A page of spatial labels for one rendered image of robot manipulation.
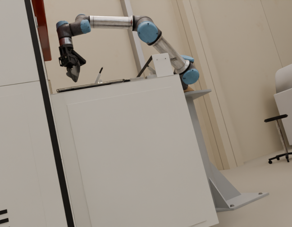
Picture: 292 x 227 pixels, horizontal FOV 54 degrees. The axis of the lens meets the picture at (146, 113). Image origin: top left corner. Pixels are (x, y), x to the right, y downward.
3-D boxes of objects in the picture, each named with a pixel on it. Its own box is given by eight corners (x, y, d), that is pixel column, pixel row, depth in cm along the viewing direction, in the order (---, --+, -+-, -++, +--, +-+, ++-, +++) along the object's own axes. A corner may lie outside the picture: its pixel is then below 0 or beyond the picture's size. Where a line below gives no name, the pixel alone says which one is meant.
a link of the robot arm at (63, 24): (67, 18, 163) (52, 21, 163) (71, 35, 161) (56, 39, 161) (71, 24, 171) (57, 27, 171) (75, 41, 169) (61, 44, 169)
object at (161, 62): (158, 79, 145) (151, 54, 148) (134, 105, 198) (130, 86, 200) (175, 77, 148) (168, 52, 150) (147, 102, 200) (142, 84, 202)
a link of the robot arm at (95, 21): (152, 12, 185) (75, 9, 177) (154, 17, 176) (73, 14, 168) (150, 29, 191) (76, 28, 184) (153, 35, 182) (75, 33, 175)
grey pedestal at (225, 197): (224, 194, 236) (198, 100, 248) (269, 194, 198) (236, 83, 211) (175, 214, 209) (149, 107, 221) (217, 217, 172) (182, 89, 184)
